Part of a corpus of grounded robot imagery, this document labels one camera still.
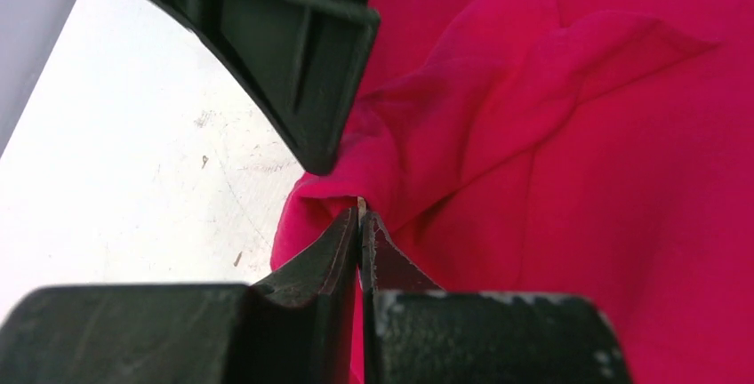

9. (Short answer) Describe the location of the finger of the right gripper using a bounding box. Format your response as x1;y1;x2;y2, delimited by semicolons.
149;0;381;175

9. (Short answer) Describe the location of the red t-shirt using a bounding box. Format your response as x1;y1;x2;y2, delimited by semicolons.
271;0;753;383

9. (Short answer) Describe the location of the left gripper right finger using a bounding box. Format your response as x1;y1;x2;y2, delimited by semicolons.
360;212;631;383

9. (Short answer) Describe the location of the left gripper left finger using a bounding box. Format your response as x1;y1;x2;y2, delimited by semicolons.
1;208;359;383

